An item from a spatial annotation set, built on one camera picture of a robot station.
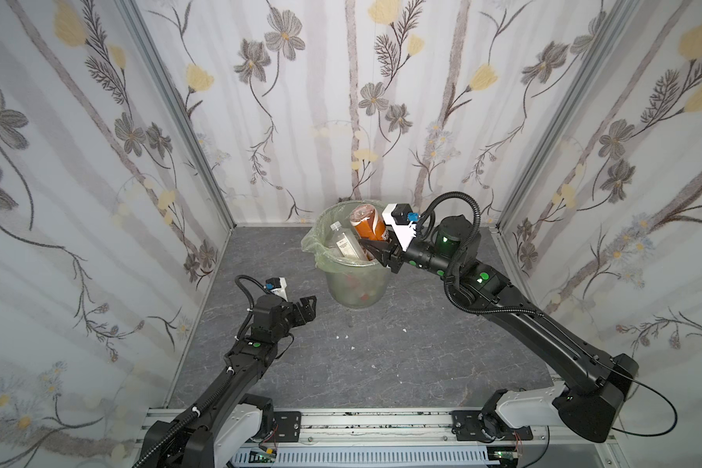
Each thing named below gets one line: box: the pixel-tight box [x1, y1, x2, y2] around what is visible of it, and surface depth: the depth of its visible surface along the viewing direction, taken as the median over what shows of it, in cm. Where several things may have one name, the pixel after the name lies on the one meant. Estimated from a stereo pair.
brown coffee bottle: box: [349, 203, 388, 241], surface depth 58 cm
